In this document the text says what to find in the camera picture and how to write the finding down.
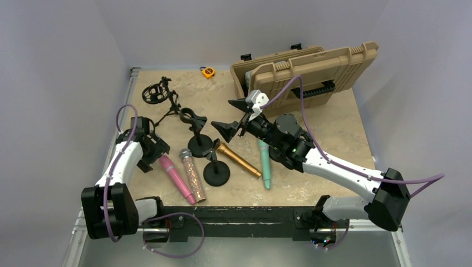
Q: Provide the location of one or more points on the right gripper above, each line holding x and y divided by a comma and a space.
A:
242, 104

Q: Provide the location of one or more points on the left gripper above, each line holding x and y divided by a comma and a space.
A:
160, 148

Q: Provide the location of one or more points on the pink microphone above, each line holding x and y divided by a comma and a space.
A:
169, 167

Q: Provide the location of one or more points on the glitter silver microphone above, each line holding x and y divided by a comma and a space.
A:
192, 175

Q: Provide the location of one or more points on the gold microphone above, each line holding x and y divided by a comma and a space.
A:
224, 149

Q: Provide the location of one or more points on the teal microphone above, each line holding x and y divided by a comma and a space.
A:
266, 164

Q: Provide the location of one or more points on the black stand for glitter mic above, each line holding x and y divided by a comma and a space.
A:
199, 145

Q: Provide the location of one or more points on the black tripod shock mount stand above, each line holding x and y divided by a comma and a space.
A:
159, 93

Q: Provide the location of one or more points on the black stand for gold mic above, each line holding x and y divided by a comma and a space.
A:
216, 173

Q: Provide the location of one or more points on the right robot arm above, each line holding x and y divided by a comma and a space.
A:
381, 197

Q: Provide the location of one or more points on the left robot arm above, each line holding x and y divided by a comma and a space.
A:
108, 206

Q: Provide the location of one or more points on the grey plastic case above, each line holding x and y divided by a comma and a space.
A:
247, 80

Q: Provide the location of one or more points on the yellow tape measure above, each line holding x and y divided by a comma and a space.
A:
207, 72

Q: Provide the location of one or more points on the tan plastic tool case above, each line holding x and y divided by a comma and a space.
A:
302, 77

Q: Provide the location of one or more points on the black aluminium base frame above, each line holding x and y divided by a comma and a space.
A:
177, 223

